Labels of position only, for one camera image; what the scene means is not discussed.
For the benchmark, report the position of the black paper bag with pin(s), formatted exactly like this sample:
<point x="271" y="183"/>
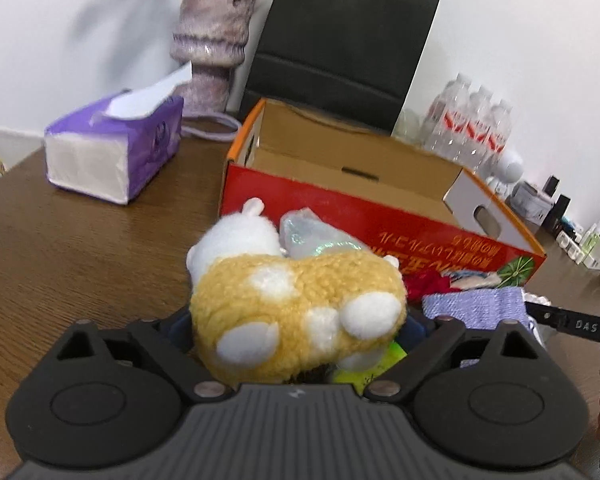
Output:
<point x="340" y="50"/>

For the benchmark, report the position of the red and orange cardboard box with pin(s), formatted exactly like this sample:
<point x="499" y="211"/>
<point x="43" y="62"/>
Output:
<point x="260" y="185"/>

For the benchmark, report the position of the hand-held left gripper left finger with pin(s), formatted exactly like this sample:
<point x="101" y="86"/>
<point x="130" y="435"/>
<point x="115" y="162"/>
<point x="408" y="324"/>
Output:
<point x="152" y="342"/>

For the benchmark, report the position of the yellow-green packet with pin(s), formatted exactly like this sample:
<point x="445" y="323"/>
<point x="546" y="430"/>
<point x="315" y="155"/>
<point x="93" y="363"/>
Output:
<point x="375" y="366"/>

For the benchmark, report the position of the clear water bottle red label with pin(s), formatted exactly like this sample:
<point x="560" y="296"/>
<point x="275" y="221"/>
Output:
<point x="497" y="132"/>
<point x="475" y="122"/>
<point x="447" y="107"/>

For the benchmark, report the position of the purple tissue pack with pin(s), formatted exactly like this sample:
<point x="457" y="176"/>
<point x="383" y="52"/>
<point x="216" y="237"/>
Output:
<point x="145" y="160"/>

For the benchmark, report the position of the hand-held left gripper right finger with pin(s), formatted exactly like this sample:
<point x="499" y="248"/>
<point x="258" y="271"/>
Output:
<point x="432" y="347"/>

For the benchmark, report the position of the white robot figurine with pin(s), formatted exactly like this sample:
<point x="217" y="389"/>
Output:
<point x="505" y="167"/>

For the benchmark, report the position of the black cosmetic bottle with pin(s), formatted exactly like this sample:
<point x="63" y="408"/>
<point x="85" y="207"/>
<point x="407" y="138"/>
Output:
<point x="557" y="212"/>

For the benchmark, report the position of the small black bottle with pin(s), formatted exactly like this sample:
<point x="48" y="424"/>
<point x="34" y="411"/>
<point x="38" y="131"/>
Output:
<point x="552" y="185"/>

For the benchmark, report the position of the yellow and white plush toy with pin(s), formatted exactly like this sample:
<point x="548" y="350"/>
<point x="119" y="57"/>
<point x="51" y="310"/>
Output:
<point x="280" y="310"/>

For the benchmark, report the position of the small grey box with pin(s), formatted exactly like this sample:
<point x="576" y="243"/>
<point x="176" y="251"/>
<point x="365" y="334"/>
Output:
<point x="532" y="202"/>

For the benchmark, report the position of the clear plastic bag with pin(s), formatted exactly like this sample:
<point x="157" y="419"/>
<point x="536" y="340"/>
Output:
<point x="407" y="125"/>

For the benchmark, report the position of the red rose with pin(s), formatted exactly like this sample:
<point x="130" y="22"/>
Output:
<point x="425" y="284"/>

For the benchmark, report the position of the white cardboard box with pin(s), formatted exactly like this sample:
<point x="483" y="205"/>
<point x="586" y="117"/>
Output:
<point x="0" y="152"/>

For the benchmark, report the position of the row of small bottles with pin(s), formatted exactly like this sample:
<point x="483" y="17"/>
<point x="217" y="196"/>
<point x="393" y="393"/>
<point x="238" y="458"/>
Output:
<point x="587" y="245"/>

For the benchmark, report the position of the purple ceramic vase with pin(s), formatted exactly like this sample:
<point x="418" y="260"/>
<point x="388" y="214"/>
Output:
<point x="210" y="50"/>

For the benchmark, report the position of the iridescent plastic pouch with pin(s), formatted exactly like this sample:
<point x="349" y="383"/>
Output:
<point x="310" y="232"/>

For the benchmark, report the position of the purple knitted cloth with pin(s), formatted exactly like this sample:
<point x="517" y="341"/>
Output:
<point x="475" y="307"/>

